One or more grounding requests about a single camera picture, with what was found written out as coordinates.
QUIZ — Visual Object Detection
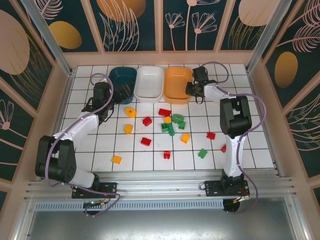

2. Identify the round green printed lego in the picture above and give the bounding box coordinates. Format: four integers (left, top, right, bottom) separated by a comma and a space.
171, 113, 185, 124

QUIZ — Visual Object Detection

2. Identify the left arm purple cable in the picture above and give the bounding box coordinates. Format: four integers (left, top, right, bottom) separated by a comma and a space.
46, 72, 122, 218

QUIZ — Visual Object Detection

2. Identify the large rounded yellow printed lego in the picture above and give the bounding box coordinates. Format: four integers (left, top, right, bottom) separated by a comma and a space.
124, 106, 138, 118

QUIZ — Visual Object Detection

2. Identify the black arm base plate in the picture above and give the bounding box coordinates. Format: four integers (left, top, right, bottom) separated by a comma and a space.
71, 181, 118, 200
203, 179, 251, 198

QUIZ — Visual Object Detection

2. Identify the aluminium corner post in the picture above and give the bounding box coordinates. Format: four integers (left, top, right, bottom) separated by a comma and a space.
246, 0, 297, 75
19, 0, 77, 77

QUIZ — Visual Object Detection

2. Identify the teal plastic container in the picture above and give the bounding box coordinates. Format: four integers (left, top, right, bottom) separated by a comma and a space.
108, 66, 138, 105

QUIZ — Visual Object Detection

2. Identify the yellow connector with red wires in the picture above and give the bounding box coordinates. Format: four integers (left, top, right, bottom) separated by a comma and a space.
233, 186, 251, 204

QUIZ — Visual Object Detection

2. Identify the orange plastic container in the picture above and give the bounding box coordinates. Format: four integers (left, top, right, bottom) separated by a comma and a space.
162, 66, 194, 105

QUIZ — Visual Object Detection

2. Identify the grey slotted cable duct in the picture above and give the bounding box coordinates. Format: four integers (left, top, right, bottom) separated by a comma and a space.
34, 199, 225, 211

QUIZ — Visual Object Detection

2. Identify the grey metal base sheet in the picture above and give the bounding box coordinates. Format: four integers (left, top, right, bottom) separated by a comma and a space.
14, 196, 311, 240

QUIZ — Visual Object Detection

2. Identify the small circuit board with wires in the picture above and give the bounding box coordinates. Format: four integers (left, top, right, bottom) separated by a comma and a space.
83, 199, 108, 209

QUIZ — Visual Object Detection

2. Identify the aluminium mounting rail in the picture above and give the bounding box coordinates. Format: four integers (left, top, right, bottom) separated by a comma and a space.
23, 169, 297, 201

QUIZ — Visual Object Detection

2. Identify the white plastic container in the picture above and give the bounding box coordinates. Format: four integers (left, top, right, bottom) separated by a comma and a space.
133, 65, 166, 104

